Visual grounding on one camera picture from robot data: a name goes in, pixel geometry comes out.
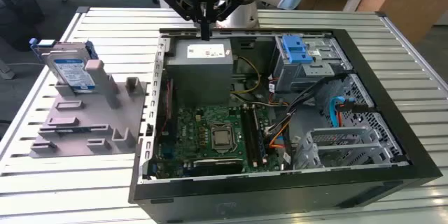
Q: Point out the black graphics card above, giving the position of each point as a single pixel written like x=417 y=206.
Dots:
x=216 y=167

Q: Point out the blue plastic drive latch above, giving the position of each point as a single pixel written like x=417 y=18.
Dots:
x=294 y=51

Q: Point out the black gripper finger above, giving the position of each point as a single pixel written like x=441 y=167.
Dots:
x=204 y=24
x=209 y=24

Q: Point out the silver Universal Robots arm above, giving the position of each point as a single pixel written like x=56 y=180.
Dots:
x=244 y=14

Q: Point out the black case fan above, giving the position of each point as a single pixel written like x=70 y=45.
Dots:
x=173 y=103

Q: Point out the black mesh bin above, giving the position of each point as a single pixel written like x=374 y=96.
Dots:
x=20 y=24

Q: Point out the silver CPU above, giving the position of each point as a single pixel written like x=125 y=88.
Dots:
x=222 y=138

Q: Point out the metal disk bay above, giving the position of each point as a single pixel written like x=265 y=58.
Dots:
x=344 y=130

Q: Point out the grey parts rack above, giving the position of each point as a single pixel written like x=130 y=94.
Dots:
x=97 y=119

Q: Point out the CPU socket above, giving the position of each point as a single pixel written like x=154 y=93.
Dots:
x=220 y=126

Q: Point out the green motherboard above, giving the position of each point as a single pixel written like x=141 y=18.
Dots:
x=190 y=134

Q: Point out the black RAM slot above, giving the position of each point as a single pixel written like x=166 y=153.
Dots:
x=254 y=134
x=248 y=134

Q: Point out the hard disk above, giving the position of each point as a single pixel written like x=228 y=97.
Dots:
x=74 y=74

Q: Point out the black PC case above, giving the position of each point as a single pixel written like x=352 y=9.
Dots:
x=244 y=200

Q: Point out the grey power supply unit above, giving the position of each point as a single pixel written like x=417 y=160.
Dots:
x=198 y=82

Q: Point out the blue RAM stick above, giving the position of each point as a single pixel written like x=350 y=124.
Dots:
x=74 y=130

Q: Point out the metal optical drive cage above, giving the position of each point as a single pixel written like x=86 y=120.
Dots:
x=314 y=70

